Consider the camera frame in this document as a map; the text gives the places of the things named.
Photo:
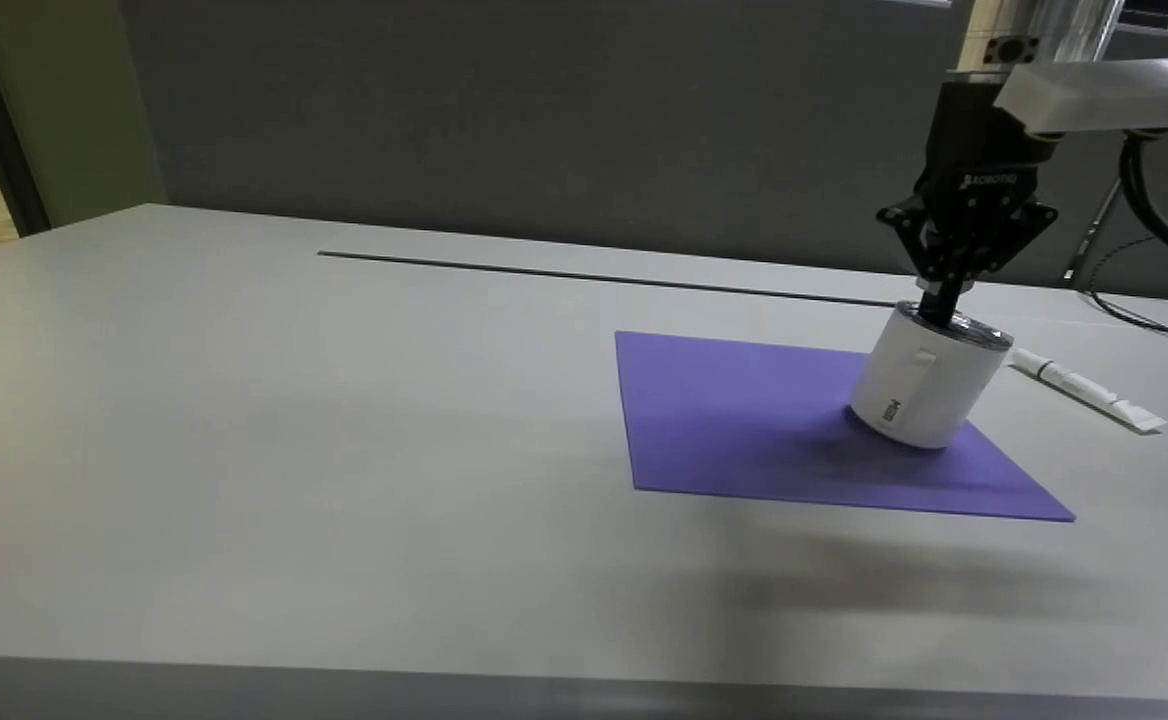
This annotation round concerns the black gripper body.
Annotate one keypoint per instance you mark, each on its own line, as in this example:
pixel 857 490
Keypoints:
pixel 979 140

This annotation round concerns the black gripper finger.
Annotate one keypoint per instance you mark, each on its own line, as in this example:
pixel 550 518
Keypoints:
pixel 918 237
pixel 972 244

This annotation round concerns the white travel mug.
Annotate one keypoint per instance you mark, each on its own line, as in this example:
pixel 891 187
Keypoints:
pixel 921 380

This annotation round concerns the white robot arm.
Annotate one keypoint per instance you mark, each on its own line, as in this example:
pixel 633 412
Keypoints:
pixel 1027 74

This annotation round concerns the white marker pen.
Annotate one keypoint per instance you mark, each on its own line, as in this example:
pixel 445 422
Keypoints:
pixel 1085 392

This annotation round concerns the grey right partition panel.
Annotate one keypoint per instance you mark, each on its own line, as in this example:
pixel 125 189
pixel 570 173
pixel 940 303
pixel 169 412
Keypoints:
pixel 1127 228

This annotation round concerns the grey partition panel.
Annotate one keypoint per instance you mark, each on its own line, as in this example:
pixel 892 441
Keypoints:
pixel 757 131
pixel 1127 228

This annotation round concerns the purple square mat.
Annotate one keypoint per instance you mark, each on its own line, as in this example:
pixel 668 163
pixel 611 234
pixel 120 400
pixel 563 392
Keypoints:
pixel 771 422

